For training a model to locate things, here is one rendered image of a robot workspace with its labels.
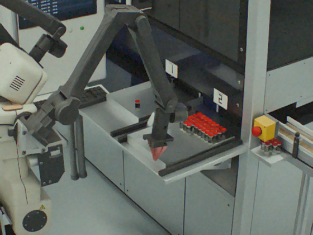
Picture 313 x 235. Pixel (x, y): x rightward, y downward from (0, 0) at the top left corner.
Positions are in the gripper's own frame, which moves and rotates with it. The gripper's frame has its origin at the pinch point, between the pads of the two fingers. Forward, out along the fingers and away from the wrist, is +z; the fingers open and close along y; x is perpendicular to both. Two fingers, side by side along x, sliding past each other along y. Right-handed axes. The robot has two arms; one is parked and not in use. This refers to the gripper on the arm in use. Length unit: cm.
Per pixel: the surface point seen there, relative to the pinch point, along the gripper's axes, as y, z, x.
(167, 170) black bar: 0.3, 1.3, -8.0
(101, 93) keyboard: 20, 5, 70
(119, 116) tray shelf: 10.0, 1.4, 39.4
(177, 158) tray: 9.9, 1.1, -1.5
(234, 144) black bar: 32.5, -4.6, -8.4
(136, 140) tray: 4.6, 2.1, 18.4
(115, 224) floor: 40, 85, 72
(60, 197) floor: 27, 88, 111
